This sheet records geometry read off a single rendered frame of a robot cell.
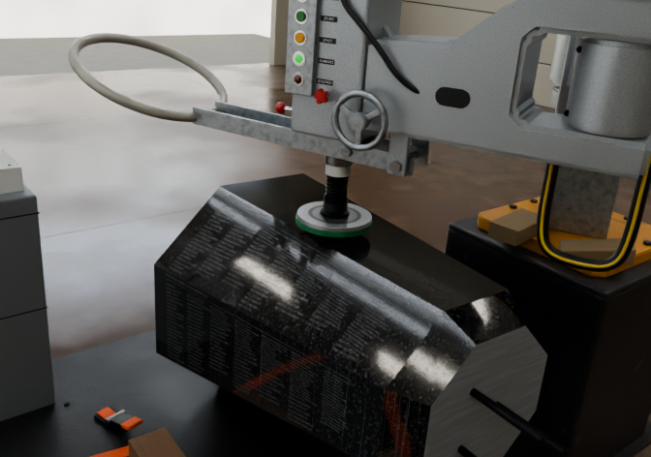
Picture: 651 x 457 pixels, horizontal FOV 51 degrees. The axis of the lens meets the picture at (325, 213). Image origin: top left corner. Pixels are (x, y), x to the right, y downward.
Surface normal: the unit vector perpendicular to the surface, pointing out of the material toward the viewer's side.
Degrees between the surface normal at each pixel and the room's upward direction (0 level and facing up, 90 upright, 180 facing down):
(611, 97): 90
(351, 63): 90
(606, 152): 90
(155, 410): 0
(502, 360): 90
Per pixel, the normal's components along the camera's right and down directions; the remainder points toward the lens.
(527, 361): 0.59, 0.33
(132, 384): 0.07, -0.93
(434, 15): -0.78, 0.18
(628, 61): -0.29, 0.33
